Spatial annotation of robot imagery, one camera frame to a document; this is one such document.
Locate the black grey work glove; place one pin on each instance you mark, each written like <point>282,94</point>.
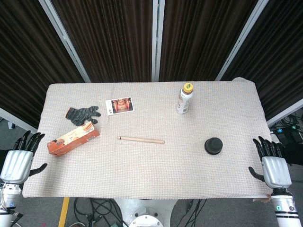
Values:
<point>79,114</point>

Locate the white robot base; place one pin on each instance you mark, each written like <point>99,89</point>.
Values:
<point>146,212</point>

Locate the black trouser leg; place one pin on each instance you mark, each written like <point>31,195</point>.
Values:
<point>294,154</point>

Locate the orange snack box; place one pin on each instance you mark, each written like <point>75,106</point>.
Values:
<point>71,142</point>

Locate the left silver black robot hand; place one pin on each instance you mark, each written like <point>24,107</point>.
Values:
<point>16,165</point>

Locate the beige woven table cloth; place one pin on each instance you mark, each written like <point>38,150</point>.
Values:
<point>142,168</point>

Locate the wooden stick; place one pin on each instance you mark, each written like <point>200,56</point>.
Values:
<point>142,139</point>

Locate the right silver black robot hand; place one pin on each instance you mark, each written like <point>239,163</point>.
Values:
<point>275,171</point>

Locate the yellow floor tape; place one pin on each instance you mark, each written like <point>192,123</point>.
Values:
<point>64,212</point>

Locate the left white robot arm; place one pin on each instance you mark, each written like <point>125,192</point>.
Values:
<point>7,192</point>

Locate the photo postcard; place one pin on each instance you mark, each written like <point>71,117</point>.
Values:
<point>120,105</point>

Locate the white bottle yellow cap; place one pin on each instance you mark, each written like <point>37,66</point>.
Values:
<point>183,101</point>

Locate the dark ribbed partition panel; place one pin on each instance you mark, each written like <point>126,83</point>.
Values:
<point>26,59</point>
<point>109,40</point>
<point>279,59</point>
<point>201,40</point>

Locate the grey metal partition post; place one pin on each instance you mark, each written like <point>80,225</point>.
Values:
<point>64,40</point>
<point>241,40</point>
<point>157,40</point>

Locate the black round disc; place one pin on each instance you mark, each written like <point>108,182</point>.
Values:
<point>213,145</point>

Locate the grey metal partition rail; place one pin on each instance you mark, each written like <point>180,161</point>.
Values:
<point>285,112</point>
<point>19,123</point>

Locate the black power box with lights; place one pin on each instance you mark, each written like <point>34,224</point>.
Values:
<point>296,136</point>

